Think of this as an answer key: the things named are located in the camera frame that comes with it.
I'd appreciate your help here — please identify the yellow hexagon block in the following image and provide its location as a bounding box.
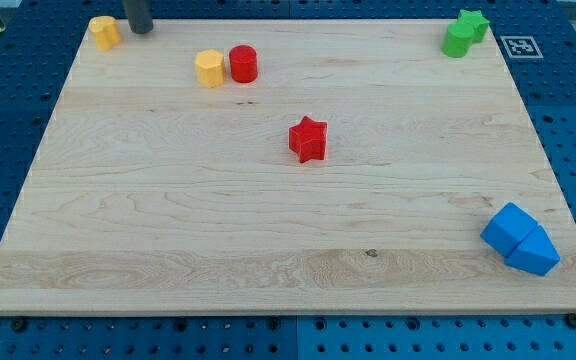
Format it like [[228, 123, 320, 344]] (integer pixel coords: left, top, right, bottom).
[[194, 49, 226, 88]]

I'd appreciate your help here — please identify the yellow heart block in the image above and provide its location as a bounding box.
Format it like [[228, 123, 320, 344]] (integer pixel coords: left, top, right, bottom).
[[88, 15, 122, 51]]

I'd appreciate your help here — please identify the red star block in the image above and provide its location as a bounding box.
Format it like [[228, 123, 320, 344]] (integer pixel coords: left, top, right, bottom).
[[288, 116, 328, 163]]

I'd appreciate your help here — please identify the wooden board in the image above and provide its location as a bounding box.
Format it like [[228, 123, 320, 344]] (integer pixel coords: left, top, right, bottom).
[[0, 19, 576, 316]]

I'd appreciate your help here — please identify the red cylinder block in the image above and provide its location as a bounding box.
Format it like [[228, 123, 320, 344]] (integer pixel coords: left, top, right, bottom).
[[229, 45, 258, 83]]

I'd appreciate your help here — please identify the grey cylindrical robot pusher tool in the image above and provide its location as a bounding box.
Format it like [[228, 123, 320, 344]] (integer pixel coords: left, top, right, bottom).
[[122, 0, 154, 35]]

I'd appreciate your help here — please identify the green cylinder block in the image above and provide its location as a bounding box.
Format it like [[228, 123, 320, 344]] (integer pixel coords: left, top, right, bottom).
[[441, 22, 475, 58]]

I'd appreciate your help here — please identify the blue cube block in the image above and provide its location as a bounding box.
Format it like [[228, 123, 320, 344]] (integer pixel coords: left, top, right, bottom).
[[480, 202, 538, 257]]

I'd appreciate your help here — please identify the green star block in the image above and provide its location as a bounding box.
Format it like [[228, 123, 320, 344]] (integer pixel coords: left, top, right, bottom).
[[458, 9, 490, 43]]

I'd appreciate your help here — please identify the blue triangular prism block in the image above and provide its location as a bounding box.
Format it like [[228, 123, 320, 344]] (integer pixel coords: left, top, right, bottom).
[[505, 226, 561, 276]]

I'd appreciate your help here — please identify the white fiducial marker tag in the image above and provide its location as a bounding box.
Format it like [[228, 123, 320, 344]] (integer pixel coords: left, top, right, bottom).
[[500, 35, 543, 59]]

